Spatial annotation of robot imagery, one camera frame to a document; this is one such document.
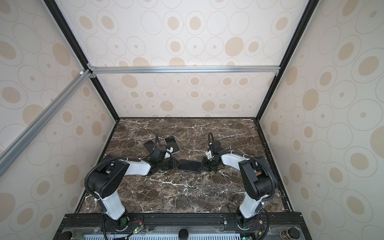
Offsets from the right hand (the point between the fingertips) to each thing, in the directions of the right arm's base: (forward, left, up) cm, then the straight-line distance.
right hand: (200, 168), depth 92 cm
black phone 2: (+4, +9, +1) cm, 10 cm away
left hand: (+3, +10, +3) cm, 11 cm away
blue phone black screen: (+22, +21, -2) cm, 30 cm away
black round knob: (-34, +9, +9) cm, 36 cm away
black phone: (+18, +36, -1) cm, 40 cm away
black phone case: (0, +5, 0) cm, 5 cm away
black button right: (-34, -38, +8) cm, 52 cm away
